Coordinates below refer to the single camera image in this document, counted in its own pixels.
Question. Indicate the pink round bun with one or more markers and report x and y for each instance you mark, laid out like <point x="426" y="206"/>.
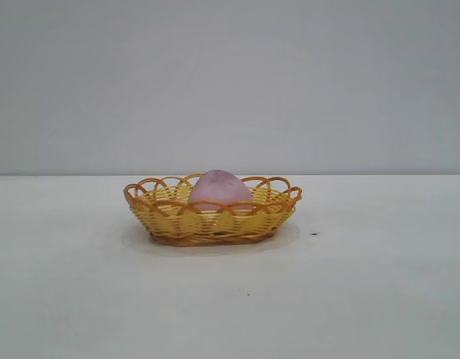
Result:
<point x="218" y="190"/>

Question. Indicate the yellow woven plastic basket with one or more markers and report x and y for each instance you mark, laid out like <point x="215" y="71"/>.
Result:
<point x="214" y="224"/>

